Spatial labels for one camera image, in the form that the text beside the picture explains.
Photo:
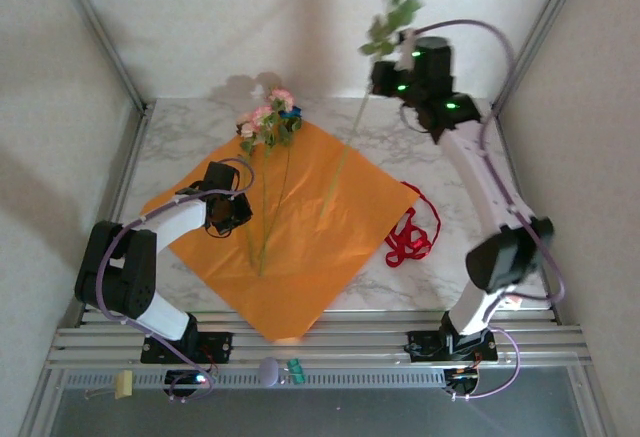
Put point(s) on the orange wrapping paper sheet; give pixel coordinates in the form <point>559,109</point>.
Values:
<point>300,257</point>

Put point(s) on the aluminium frame post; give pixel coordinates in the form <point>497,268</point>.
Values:
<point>539,32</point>
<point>101,32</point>

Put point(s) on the small circuit board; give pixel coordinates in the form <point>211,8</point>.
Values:
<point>187,381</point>
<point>462,379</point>

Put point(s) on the pink fake flower bunch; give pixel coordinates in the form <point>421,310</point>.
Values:
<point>262,114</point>

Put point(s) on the yellow binder clip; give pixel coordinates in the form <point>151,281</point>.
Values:
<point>124,384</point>

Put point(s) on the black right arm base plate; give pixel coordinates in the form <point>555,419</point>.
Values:
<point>422,352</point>

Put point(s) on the aluminium frame rail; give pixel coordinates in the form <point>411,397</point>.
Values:
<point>350,352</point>

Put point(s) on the aluminium table side rail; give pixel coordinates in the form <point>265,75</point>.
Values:
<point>509,157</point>
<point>131,157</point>

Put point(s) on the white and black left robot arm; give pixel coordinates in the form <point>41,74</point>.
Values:
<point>115,277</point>

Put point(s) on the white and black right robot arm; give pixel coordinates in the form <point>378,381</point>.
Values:
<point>500,257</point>

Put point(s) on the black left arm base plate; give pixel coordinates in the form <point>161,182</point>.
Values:
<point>220,344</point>

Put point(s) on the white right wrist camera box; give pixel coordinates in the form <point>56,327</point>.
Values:
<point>408,35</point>

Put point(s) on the red ribbon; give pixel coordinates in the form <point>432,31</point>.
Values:
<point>405,247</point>

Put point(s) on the purple oval pebble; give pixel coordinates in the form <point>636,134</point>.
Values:
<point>268,372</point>

